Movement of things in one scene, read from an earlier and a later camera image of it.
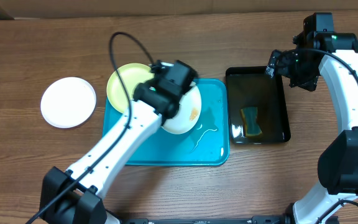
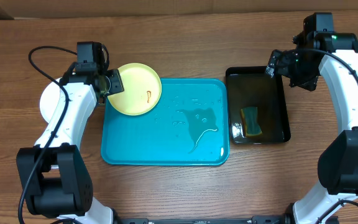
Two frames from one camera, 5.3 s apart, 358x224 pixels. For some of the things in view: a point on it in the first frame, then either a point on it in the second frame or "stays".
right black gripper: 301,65 stays
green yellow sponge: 250,122 stays
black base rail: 257,219 stays
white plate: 188,114 -> 49,100
